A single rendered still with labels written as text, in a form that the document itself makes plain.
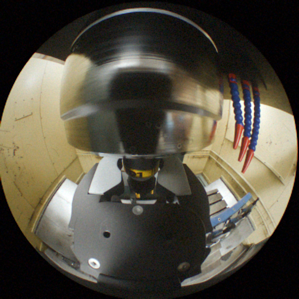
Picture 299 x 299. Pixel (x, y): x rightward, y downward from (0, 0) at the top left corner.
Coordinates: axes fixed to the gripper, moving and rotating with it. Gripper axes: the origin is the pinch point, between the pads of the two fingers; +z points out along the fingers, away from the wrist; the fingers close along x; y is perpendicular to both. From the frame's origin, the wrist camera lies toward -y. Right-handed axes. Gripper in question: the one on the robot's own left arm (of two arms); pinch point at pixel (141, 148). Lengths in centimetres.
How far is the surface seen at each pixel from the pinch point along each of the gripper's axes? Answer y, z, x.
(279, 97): -15.9, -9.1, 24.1
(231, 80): -12.6, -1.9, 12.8
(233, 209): 23.6, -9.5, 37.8
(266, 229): 45, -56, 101
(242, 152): -2.4, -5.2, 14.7
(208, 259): 72, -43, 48
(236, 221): 19.4, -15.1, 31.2
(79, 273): 77, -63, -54
